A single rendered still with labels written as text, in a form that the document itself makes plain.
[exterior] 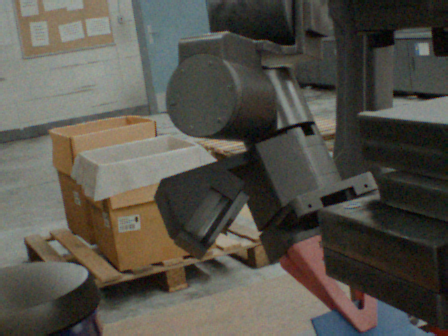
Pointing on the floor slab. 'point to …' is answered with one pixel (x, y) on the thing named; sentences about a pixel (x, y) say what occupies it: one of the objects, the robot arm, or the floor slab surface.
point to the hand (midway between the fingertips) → (361, 319)
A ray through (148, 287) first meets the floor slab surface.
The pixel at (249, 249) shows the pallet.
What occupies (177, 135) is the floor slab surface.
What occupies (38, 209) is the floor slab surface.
